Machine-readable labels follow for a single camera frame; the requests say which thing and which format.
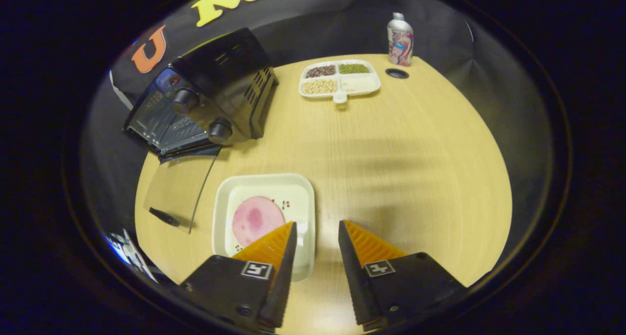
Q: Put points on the pile of red beans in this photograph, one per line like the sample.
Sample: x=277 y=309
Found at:
x=321 y=71

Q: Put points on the pile of soybeans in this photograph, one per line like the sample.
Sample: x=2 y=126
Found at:
x=319 y=86

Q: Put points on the black table grommet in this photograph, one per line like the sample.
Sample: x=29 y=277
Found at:
x=397 y=73

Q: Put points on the black electric oven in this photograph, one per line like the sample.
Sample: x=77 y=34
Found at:
x=230 y=80

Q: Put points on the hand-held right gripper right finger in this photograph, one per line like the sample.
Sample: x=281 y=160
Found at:
x=354 y=276

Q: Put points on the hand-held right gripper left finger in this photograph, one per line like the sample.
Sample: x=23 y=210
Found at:
x=281 y=276

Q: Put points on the pile of green beans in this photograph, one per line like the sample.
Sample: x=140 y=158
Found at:
x=354 y=68

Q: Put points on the pink ham slice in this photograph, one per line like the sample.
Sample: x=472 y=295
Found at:
x=254 y=220

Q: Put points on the silver printed bottle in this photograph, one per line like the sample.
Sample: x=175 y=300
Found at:
x=401 y=41

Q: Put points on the white divided tray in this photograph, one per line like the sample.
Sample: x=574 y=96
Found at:
x=337 y=78

